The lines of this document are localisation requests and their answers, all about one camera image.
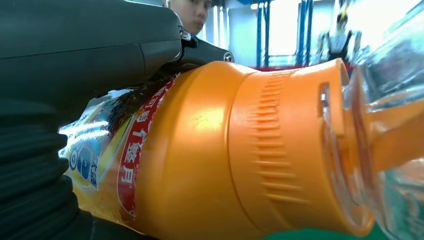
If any orange detergent bottle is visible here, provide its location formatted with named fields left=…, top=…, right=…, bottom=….
left=57, top=1, right=424, bottom=240

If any person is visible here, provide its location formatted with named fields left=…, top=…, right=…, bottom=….
left=165, top=0, right=215, bottom=37

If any blue metal shelving rack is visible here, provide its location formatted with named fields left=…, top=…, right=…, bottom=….
left=256, top=0, right=314, bottom=67

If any humanoid robot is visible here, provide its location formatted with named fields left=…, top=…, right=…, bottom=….
left=316, top=1, right=363, bottom=64

